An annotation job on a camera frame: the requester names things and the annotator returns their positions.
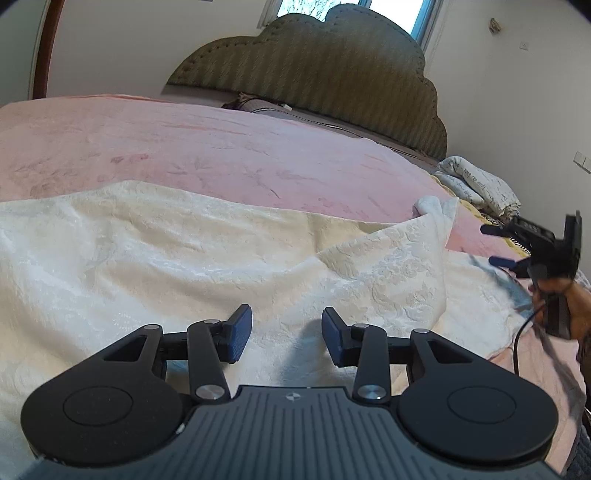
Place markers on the olive padded headboard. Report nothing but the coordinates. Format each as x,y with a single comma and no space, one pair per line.
332,74

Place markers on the brown patterned pillow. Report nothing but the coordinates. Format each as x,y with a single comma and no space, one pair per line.
249,100

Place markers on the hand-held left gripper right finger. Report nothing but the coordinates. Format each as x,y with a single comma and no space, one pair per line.
333,337

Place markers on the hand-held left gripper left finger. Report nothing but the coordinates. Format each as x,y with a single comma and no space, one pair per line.
240,334

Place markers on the white embossed towel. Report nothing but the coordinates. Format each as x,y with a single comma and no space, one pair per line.
184,258

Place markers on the brown wooden door frame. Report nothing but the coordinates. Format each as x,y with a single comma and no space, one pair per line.
46,50

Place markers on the grey mattress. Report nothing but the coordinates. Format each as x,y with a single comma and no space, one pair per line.
369,134

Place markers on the window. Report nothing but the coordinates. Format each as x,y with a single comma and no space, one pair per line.
401,11

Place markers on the wall hook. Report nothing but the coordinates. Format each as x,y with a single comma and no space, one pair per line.
495,25

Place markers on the white wall switch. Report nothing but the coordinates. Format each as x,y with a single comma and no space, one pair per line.
582,161

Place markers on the pink floral blanket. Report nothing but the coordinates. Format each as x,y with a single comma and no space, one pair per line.
207,147

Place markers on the white printed folded quilt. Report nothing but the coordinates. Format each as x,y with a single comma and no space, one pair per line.
480,182

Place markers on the person's right hand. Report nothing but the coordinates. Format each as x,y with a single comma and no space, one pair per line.
579,307

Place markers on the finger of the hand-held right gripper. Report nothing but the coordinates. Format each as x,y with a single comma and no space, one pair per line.
505,263
496,229

